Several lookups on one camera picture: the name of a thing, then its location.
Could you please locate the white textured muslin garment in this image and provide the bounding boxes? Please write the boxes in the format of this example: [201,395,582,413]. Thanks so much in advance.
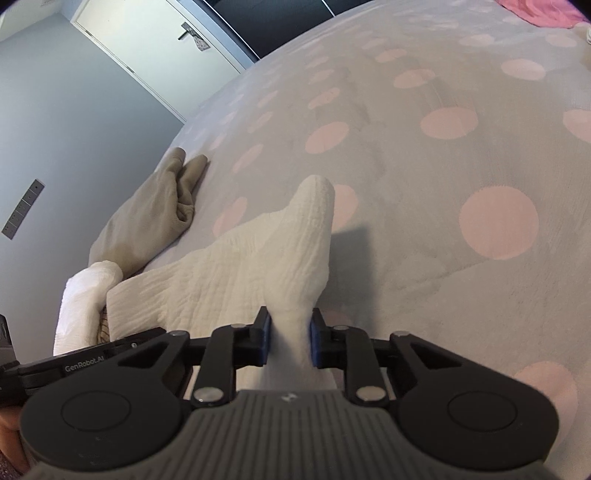
[106,175,335,390]

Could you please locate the person's left hand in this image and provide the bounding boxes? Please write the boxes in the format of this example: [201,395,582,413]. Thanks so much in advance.
[1,406,30,474]

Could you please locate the brown striped garment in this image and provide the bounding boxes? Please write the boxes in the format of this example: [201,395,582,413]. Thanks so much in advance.
[97,308,110,344]

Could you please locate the white fluffy garment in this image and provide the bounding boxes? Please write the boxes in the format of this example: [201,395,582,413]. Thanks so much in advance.
[53,260,123,356]

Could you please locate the beige folded garment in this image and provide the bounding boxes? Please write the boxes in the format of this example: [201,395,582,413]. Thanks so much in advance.
[88,147,208,278]

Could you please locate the white room door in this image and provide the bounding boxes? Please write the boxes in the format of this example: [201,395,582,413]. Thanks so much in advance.
[73,0,242,122]

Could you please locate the pink pillow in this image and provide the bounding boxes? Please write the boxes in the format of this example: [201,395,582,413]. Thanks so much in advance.
[496,0,590,29]

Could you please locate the black sliding wardrobe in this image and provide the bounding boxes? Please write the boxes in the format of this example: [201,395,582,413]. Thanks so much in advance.
[194,0,366,60]

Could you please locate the wall switch panel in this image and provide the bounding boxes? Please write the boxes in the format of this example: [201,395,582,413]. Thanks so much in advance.
[2,179,45,240]

